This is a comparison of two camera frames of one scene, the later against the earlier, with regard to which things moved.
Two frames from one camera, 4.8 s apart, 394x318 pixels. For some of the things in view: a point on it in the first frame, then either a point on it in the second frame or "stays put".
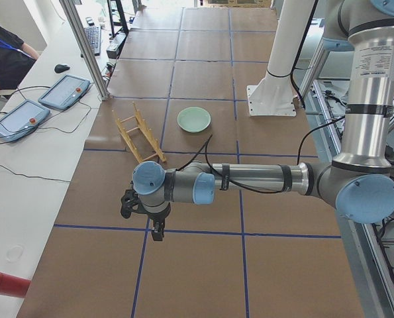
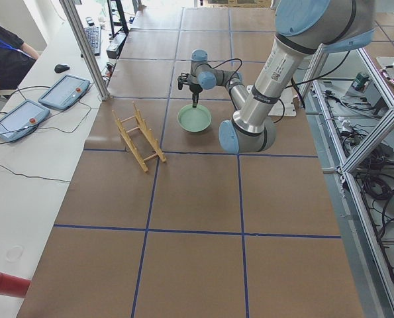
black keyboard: [93, 35] stays put
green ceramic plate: [194, 119] stays put
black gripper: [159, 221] → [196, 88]
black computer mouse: [59, 68] stays put
